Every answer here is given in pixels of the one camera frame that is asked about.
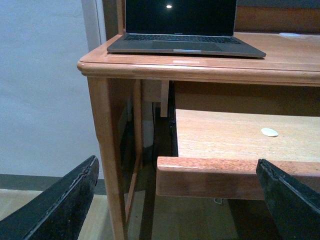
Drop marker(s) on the wooden pull-out keyboard tray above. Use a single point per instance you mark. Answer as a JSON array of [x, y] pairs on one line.
[[218, 153]]

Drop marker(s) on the white round desk grommet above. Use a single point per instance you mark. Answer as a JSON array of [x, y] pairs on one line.
[[289, 35]]

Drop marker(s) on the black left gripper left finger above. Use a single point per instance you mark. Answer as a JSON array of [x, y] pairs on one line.
[[59, 212]]

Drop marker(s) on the grey open laptop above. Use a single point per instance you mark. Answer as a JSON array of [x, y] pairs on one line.
[[202, 27]]

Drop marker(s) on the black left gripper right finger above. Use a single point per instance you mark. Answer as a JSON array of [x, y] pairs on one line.
[[294, 206]]

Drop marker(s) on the white round sticker on tray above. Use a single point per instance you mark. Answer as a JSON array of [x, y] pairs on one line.
[[269, 132]]

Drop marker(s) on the wooden desk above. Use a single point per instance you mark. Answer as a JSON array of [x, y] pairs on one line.
[[285, 83]]

